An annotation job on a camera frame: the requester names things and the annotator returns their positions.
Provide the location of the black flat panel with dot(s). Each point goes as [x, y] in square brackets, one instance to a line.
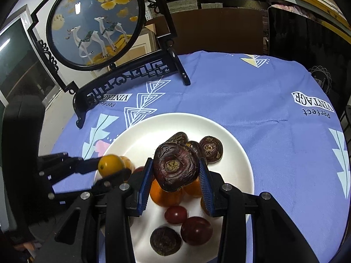
[301, 38]

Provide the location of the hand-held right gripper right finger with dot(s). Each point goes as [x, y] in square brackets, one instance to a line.
[207, 191]

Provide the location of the small orange tangerine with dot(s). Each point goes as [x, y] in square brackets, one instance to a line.
[203, 204]

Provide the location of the white framed glass cabinet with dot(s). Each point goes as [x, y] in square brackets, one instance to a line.
[16, 60]

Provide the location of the round orange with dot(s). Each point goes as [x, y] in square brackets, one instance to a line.
[193, 189]

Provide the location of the dark purple water chestnut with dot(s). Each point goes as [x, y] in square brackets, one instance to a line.
[212, 149]
[198, 150]
[175, 167]
[178, 137]
[165, 241]

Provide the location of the blue printed tablecloth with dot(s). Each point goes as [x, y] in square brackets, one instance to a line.
[246, 101]

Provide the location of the wooden picture frame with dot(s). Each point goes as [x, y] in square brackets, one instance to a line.
[149, 37]

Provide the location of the brown wooden chair back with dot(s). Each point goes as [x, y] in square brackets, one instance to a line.
[219, 30]

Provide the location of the white oval plate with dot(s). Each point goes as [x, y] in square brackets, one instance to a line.
[233, 153]

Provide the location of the large orange persimmon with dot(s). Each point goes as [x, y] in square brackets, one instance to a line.
[161, 196]

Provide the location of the dark red plum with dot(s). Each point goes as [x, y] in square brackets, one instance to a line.
[196, 230]
[138, 170]

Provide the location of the small red tomato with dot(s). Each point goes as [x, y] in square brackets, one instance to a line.
[176, 214]

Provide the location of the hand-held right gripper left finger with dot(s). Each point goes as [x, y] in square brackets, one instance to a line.
[145, 189]

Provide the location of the yellow citrus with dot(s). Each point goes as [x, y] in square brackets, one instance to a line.
[109, 165]

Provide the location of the pale peeled tangerine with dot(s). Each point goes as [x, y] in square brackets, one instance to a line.
[128, 164]

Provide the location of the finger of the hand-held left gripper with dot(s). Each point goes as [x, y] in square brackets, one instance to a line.
[109, 183]
[87, 165]

